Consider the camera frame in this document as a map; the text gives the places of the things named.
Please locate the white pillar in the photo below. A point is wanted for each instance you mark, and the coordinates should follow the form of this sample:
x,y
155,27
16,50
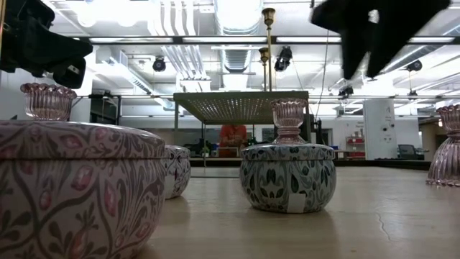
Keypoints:
x,y
377,122

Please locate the black office chair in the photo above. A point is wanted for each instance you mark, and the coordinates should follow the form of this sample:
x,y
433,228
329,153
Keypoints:
x,y
407,151

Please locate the tall gold candlestick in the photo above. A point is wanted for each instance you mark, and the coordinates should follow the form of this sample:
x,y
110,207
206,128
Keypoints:
x,y
264,53
268,13

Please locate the black background rack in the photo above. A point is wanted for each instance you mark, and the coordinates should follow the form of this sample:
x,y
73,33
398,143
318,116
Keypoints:
x,y
104,108

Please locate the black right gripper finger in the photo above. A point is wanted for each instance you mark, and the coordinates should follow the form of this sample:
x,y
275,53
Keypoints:
x,y
350,54
384,50

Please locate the green floral candle tin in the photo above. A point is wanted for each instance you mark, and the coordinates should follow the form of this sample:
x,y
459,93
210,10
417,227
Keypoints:
x,y
287,180

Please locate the silver ceiling air duct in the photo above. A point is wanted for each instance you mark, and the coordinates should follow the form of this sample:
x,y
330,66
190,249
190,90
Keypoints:
x,y
239,14

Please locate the purple floral candle tin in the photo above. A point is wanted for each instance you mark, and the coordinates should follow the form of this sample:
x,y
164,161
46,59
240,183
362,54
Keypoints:
x,y
178,169

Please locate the long ceiling light strip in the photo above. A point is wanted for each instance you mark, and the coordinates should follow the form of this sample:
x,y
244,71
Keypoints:
x,y
223,39

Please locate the black ceiling spotlight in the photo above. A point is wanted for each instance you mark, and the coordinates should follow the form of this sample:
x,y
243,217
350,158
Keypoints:
x,y
159,64
415,65
345,91
284,57

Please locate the pink floral candle tin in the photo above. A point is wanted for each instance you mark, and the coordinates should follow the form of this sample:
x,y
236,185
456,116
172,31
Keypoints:
x,y
72,187

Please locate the black aluminium table frame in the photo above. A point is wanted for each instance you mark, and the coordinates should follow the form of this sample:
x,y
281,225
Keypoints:
x,y
381,163

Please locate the pink ribbed glass candle holder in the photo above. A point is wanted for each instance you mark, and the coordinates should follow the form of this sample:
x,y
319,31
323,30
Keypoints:
x,y
289,115
46,102
447,158

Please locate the red storage shelf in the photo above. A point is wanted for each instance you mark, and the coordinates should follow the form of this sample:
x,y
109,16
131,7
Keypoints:
x,y
355,141

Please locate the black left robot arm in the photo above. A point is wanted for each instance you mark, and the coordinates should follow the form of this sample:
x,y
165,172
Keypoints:
x,y
28,9

